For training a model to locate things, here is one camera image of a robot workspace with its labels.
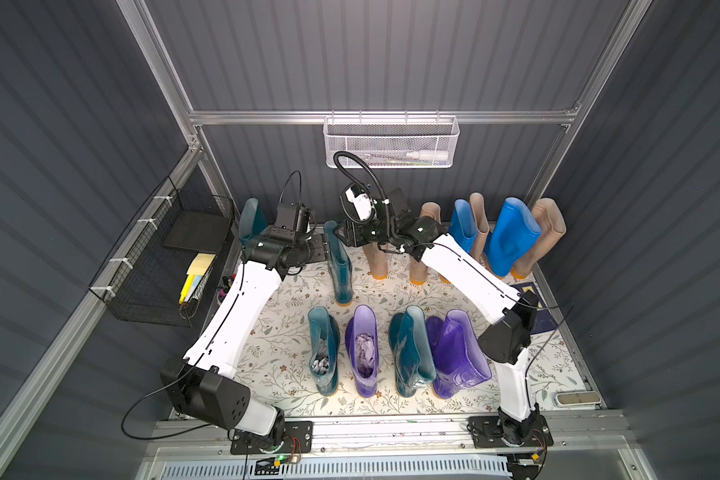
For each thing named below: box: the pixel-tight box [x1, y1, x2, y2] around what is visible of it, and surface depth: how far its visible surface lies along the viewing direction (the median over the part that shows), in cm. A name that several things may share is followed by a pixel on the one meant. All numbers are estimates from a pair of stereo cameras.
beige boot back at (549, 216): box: [511, 198, 567, 279], surface depth 90 cm
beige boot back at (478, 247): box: [469, 193, 490, 263], surface depth 91 cm
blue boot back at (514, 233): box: [485, 197, 541, 277], surface depth 93 cm
